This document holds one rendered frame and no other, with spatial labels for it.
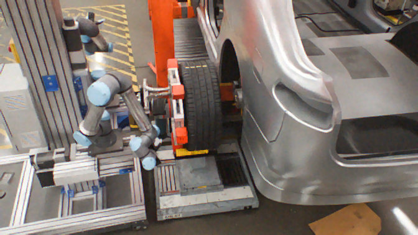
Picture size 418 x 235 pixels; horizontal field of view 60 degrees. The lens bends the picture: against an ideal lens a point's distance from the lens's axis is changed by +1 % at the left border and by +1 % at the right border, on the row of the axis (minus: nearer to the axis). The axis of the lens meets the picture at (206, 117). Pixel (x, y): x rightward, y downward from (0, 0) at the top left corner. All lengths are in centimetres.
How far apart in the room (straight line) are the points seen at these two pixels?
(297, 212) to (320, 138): 150
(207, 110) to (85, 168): 86
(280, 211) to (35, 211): 190
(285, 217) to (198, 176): 78
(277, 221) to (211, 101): 121
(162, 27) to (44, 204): 161
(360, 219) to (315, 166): 147
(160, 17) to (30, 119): 116
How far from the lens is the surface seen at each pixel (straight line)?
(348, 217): 322
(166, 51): 293
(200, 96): 234
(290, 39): 176
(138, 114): 208
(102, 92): 190
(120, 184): 301
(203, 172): 300
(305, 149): 176
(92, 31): 258
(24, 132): 257
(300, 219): 310
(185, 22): 545
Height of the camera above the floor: 242
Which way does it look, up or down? 38 degrees down
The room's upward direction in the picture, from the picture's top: 1 degrees clockwise
